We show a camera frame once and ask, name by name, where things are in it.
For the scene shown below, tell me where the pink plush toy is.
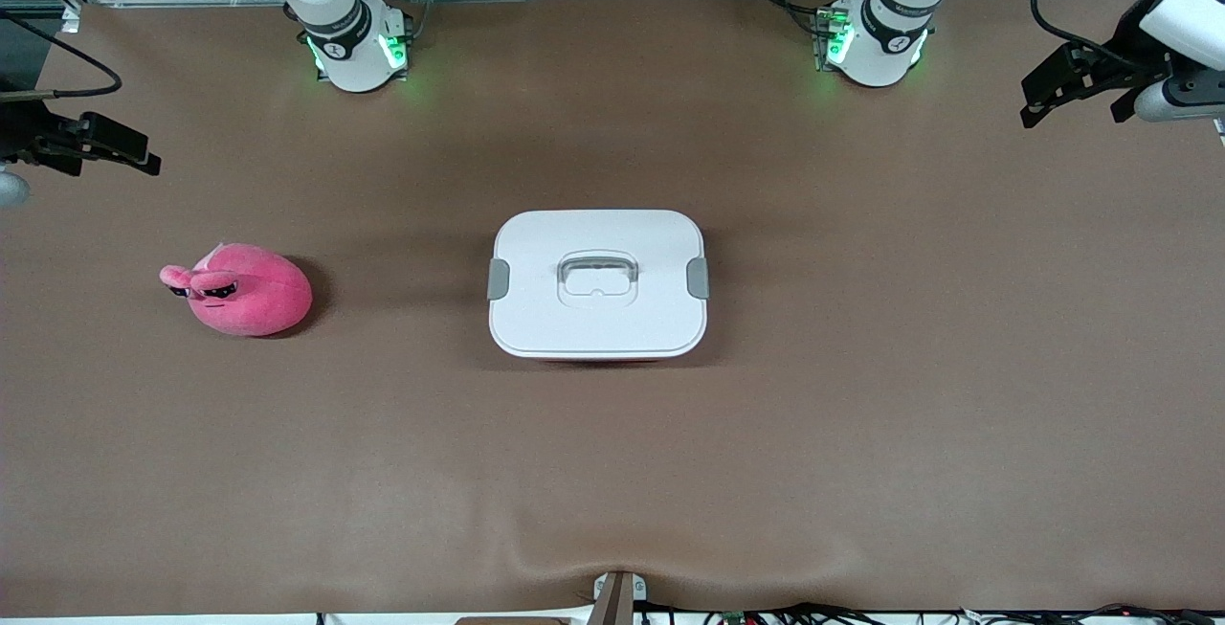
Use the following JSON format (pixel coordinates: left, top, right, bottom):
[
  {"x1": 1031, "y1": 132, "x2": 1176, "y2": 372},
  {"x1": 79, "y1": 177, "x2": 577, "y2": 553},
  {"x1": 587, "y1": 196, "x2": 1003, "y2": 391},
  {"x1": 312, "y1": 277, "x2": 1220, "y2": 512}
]
[{"x1": 159, "y1": 242, "x2": 315, "y2": 339}]

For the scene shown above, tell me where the grey lid handle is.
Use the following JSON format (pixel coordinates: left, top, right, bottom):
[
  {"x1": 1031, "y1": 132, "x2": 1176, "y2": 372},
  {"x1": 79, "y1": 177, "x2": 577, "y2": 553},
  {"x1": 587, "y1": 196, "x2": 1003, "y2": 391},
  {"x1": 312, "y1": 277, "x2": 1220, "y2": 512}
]
[{"x1": 558, "y1": 255, "x2": 639, "y2": 289}]

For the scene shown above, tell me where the brown table mat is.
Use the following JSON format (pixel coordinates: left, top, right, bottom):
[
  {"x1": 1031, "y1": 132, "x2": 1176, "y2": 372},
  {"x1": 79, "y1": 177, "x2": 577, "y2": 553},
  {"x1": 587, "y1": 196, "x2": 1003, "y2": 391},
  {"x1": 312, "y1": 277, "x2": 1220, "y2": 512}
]
[{"x1": 0, "y1": 0, "x2": 1225, "y2": 618}]

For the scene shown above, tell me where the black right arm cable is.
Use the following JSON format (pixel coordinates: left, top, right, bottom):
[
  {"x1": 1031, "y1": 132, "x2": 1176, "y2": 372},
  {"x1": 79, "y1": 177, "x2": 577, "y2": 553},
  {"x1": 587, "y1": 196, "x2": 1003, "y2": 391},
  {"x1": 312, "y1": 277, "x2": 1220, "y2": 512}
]
[{"x1": 0, "y1": 8, "x2": 124, "y2": 101}]

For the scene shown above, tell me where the aluminium camera mount profile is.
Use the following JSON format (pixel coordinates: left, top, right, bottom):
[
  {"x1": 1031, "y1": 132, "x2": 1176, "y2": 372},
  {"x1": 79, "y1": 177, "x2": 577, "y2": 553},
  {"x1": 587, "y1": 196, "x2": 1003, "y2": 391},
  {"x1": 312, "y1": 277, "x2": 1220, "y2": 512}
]
[{"x1": 591, "y1": 570, "x2": 649, "y2": 625}]

